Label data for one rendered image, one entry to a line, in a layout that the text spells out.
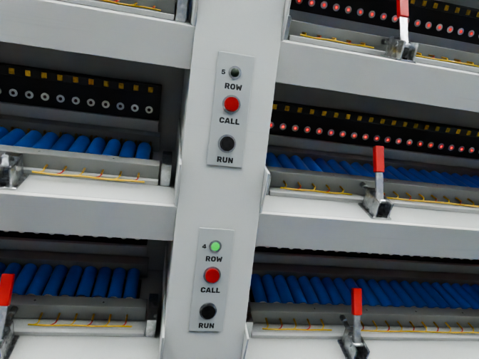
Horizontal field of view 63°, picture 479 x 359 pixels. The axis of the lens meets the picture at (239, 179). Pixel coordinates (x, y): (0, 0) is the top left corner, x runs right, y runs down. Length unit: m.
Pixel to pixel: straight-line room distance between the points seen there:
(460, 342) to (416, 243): 0.21
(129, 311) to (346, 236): 0.29
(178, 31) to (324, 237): 0.29
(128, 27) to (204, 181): 0.18
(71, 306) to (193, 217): 0.20
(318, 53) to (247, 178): 0.16
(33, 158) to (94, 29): 0.16
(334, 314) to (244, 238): 0.21
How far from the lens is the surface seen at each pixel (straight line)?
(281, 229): 0.47
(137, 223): 0.45
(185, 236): 0.45
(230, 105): 0.43
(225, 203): 0.44
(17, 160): 0.49
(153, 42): 0.45
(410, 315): 0.67
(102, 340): 0.54
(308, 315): 0.59
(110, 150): 0.53
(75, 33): 0.46
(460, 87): 0.57
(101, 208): 0.45
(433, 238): 0.57
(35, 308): 0.57
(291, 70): 0.46
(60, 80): 0.61
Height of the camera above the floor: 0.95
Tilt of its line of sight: 6 degrees down
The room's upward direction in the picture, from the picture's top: 7 degrees clockwise
